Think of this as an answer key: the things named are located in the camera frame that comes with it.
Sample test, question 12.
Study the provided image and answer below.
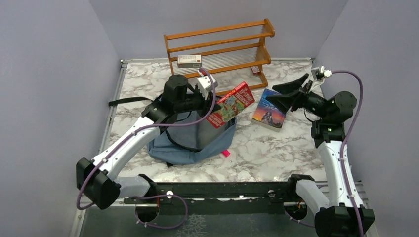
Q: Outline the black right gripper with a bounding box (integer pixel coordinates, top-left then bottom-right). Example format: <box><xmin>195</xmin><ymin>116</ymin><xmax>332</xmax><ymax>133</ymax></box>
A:
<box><xmin>266</xmin><ymin>73</ymin><xmax>329</xmax><ymax>119</ymax></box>

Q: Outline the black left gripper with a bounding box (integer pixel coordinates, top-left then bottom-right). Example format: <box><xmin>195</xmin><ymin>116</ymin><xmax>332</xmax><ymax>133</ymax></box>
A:
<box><xmin>175</xmin><ymin>87</ymin><xmax>222</xmax><ymax>119</ymax></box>

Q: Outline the blue Jane Eyre book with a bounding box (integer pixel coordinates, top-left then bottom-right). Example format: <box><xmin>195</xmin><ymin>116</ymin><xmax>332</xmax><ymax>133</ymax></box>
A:
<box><xmin>251</xmin><ymin>88</ymin><xmax>286</xmax><ymax>132</ymax></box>

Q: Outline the blue student backpack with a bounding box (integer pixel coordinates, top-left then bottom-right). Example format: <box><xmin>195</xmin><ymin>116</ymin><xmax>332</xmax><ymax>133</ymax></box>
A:
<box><xmin>108</xmin><ymin>96</ymin><xmax>237</xmax><ymax>166</ymax></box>

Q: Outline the red treehouse book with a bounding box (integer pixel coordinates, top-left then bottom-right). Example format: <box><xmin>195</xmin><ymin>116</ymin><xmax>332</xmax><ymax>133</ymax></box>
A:
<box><xmin>206</xmin><ymin>82</ymin><xmax>255</xmax><ymax>128</ymax></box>

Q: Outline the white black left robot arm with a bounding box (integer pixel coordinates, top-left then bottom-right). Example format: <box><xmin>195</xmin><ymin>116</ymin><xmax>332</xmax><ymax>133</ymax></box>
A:
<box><xmin>76</xmin><ymin>72</ymin><xmax>217</xmax><ymax>210</ymax></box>

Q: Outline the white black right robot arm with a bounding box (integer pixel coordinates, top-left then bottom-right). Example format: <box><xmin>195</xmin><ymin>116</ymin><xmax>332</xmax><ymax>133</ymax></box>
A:
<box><xmin>267</xmin><ymin>75</ymin><xmax>375</xmax><ymax>237</ymax></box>

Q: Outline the small red card box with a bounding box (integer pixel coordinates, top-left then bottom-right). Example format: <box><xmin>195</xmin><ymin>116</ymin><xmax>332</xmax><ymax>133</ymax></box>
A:
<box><xmin>251</xmin><ymin>66</ymin><xmax>261</xmax><ymax>74</ymax></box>

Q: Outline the white grey box on shelf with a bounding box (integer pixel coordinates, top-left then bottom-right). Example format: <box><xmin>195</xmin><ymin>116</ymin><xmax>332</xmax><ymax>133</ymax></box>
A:
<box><xmin>177</xmin><ymin>54</ymin><xmax>202</xmax><ymax>68</ymax></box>

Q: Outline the orange wooden shelf rack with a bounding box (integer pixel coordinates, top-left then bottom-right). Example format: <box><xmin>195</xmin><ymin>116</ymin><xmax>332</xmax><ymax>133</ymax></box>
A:
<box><xmin>164</xmin><ymin>18</ymin><xmax>275</xmax><ymax>90</ymax></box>

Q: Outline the pink marker pen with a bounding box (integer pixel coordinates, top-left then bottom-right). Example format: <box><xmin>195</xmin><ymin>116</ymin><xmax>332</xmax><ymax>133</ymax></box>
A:
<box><xmin>222</xmin><ymin>150</ymin><xmax>230</xmax><ymax>157</ymax></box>

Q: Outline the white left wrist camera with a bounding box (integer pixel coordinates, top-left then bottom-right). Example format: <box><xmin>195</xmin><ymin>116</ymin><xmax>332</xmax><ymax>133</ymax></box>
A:
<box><xmin>197</xmin><ymin>75</ymin><xmax>218</xmax><ymax>100</ymax></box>

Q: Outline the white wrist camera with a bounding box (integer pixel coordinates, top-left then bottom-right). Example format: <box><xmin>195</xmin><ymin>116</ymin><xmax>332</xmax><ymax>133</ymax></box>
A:
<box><xmin>311</xmin><ymin>66</ymin><xmax>332</xmax><ymax>81</ymax></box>
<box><xmin>197</xmin><ymin>75</ymin><xmax>218</xmax><ymax>100</ymax></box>

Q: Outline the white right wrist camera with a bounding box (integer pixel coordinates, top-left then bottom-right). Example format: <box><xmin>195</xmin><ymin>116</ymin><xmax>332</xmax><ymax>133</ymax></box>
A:
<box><xmin>311</xmin><ymin>66</ymin><xmax>332</xmax><ymax>81</ymax></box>

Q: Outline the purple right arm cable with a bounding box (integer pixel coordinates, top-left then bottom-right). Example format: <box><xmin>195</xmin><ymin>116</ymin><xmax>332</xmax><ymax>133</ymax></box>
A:
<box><xmin>285</xmin><ymin>69</ymin><xmax>365</xmax><ymax>237</ymax></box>

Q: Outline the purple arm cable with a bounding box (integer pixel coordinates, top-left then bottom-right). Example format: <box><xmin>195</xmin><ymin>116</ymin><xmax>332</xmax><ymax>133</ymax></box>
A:
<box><xmin>76</xmin><ymin>67</ymin><xmax>217</xmax><ymax>230</ymax></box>
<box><xmin>285</xmin><ymin>69</ymin><xmax>365</xmax><ymax>237</ymax></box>

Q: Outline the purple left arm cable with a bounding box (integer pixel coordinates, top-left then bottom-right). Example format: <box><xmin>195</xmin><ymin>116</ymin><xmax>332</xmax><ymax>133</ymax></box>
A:
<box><xmin>76</xmin><ymin>67</ymin><xmax>217</xmax><ymax>230</ymax></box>

